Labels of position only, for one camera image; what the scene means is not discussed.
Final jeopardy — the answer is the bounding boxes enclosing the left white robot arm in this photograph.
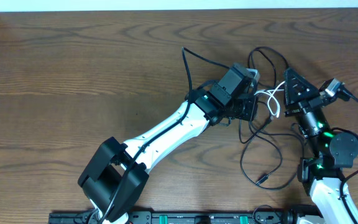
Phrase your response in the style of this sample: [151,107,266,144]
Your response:
[78,63,260,223]

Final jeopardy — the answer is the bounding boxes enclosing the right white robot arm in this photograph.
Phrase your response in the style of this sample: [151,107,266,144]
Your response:
[283,68,358,223]

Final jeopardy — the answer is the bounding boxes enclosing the long black USB cable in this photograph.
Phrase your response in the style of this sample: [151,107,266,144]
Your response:
[238,99,306,191]

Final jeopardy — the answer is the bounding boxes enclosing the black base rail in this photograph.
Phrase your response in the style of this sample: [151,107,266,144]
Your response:
[48,204,326,224]

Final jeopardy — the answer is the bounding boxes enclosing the white USB cable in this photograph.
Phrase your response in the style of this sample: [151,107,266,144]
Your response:
[254,80,287,118]

